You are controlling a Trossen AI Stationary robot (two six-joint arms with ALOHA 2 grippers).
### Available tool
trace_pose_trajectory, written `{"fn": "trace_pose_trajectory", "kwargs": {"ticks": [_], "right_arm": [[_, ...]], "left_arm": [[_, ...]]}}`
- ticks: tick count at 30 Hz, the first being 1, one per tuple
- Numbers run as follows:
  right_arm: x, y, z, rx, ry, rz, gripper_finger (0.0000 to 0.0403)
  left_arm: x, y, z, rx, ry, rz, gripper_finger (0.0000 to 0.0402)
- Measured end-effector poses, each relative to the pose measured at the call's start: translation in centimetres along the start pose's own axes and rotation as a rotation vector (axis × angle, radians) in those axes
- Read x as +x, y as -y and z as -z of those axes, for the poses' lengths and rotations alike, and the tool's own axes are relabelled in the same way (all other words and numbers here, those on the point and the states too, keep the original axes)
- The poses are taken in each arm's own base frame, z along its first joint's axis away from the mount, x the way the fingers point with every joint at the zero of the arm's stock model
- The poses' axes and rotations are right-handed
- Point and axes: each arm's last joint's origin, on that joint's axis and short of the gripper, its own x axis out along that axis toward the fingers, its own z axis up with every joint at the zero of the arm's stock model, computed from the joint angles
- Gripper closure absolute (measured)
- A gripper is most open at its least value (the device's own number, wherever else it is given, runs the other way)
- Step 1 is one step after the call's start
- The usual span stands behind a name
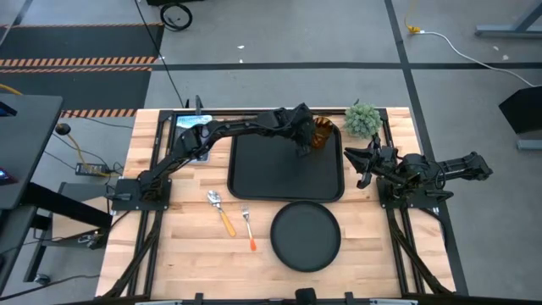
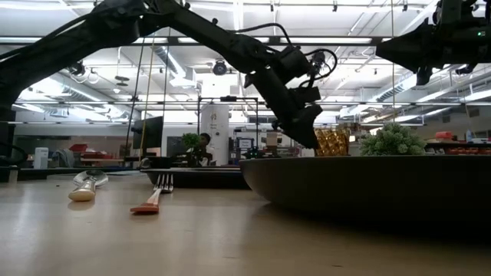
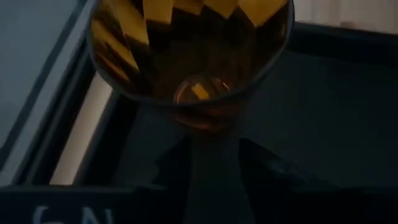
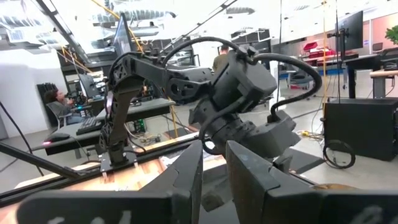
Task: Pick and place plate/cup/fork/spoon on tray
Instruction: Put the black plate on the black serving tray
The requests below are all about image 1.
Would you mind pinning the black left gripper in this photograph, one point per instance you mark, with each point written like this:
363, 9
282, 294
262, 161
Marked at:
300, 120

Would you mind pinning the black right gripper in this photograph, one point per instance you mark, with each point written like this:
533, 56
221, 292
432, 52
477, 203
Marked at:
383, 159

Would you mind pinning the amber glass cup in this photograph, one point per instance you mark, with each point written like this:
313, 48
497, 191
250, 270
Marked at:
324, 131

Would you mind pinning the black round plate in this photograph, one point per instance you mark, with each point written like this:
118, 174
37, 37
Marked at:
305, 236

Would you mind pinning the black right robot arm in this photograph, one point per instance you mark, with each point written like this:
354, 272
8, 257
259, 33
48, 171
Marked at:
457, 167

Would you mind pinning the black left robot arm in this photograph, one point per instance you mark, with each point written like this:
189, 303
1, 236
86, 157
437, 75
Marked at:
220, 128

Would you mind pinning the black rectangular tray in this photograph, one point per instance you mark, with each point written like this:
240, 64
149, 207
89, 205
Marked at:
271, 173

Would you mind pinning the small green potted plant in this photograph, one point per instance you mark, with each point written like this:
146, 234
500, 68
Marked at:
363, 120

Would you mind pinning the waterfall picture book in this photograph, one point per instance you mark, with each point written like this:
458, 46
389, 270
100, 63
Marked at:
192, 120

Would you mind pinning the black rounded block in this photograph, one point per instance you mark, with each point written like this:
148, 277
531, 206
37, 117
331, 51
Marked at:
305, 295

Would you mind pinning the grey floor foot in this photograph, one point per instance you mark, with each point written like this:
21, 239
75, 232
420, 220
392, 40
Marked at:
529, 145

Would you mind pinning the black angular box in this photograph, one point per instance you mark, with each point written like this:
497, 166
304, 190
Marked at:
523, 110

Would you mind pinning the black power adapter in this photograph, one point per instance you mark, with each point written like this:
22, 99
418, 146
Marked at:
90, 169

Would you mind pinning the black hazard-striped floor mat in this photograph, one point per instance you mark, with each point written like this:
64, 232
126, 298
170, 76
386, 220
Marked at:
76, 84

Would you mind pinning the black desk top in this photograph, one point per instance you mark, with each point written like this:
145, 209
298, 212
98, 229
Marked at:
25, 144

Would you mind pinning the grey caster wheel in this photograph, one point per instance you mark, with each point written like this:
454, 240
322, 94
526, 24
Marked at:
42, 278

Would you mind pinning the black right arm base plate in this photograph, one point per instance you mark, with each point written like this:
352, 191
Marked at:
389, 199

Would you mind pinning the black aluminium table frame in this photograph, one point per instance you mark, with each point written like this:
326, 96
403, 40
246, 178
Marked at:
402, 237

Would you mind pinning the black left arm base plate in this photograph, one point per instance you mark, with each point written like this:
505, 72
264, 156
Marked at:
127, 199

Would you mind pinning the grey table leg frame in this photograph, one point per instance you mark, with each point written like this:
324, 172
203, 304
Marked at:
512, 27

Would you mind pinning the black desk leg frame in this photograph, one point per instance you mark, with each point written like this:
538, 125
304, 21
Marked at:
63, 207

